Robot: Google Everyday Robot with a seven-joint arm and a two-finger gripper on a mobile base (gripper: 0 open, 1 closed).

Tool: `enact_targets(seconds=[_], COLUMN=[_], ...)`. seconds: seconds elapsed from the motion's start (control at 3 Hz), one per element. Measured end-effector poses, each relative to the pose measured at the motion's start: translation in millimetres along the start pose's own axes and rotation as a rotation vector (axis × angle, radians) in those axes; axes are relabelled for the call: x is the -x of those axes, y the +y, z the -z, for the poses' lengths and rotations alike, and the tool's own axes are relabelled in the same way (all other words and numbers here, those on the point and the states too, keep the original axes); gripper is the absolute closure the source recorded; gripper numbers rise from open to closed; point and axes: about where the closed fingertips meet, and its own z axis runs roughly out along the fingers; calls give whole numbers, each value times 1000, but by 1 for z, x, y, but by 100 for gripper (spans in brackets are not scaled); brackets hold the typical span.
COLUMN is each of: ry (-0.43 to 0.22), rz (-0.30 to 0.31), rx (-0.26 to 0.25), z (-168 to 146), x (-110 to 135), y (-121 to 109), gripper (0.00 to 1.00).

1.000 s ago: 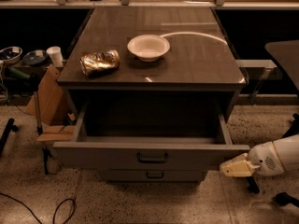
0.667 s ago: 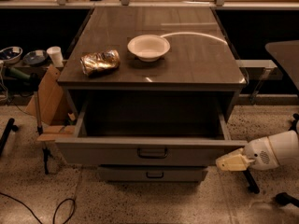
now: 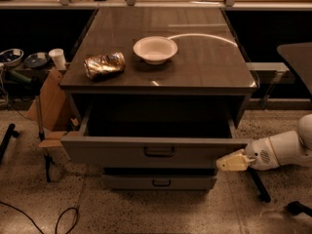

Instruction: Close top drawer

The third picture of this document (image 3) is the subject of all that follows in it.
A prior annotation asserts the black floor cable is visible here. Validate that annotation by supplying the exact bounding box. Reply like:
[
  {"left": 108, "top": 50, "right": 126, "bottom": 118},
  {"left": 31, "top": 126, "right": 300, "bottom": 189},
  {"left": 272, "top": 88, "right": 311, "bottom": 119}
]
[{"left": 0, "top": 200, "right": 80, "bottom": 234}]

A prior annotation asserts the dark side table top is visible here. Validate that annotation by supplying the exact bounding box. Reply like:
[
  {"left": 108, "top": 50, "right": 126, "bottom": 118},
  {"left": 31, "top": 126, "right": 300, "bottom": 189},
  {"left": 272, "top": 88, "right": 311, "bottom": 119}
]
[{"left": 277, "top": 42, "right": 312, "bottom": 96}]

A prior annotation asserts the grey drawer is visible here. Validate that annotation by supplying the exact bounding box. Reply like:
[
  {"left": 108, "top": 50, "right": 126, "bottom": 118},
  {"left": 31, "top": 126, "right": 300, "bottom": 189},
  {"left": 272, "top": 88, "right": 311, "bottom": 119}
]
[
  {"left": 61, "top": 109, "right": 249, "bottom": 169},
  {"left": 102, "top": 169, "right": 216, "bottom": 190}
]

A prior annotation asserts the white bowl on shelf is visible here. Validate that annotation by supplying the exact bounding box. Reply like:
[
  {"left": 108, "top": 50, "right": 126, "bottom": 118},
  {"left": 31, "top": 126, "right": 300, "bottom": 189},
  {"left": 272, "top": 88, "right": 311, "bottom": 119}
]
[{"left": 0, "top": 49, "right": 23, "bottom": 67}]

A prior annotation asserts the grey top drawer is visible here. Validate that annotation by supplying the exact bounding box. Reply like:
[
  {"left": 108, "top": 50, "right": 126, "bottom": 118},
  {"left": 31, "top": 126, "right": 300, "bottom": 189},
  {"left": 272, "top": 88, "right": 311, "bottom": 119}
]
[{"left": 61, "top": 109, "right": 249, "bottom": 169}]

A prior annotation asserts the white foam cup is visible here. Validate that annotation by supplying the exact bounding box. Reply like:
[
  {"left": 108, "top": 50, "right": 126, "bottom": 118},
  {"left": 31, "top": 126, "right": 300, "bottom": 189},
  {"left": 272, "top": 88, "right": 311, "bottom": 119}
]
[{"left": 49, "top": 49, "right": 66, "bottom": 70}]

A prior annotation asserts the crumpled golden chip bag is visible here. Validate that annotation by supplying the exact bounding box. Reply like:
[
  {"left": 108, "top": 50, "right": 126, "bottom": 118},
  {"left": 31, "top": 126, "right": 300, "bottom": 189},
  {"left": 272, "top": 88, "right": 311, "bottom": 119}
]
[{"left": 84, "top": 53, "right": 126, "bottom": 80}]

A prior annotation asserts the grey lower drawer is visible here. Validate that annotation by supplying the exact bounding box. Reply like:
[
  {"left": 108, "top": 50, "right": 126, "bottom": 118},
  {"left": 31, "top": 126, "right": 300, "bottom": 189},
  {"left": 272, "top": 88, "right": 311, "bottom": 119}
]
[{"left": 102, "top": 169, "right": 216, "bottom": 190}]

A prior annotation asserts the black tripod stand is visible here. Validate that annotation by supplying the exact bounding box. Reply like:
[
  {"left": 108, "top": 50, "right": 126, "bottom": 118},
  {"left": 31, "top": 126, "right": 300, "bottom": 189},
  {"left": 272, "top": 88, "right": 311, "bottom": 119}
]
[{"left": 0, "top": 69, "right": 54, "bottom": 183}]

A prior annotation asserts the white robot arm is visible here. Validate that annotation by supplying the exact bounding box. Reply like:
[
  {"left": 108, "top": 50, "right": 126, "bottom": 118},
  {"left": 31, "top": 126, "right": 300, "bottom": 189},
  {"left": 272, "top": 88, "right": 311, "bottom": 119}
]
[{"left": 216, "top": 114, "right": 312, "bottom": 172}]

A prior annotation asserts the grey drawer cabinet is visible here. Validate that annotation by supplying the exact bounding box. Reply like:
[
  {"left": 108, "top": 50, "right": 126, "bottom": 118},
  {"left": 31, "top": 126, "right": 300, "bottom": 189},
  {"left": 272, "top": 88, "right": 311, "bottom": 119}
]
[{"left": 61, "top": 6, "right": 257, "bottom": 123}]

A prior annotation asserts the white foam bowl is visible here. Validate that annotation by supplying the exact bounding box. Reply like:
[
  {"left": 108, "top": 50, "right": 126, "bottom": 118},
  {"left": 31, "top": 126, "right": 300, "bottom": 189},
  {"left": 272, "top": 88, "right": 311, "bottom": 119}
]
[{"left": 133, "top": 36, "right": 177, "bottom": 65}]

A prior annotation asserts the dark blue bowl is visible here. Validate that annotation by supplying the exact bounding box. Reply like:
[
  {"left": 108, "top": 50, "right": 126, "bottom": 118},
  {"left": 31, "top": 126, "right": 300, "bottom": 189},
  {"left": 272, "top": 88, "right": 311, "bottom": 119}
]
[{"left": 24, "top": 52, "right": 50, "bottom": 70}]

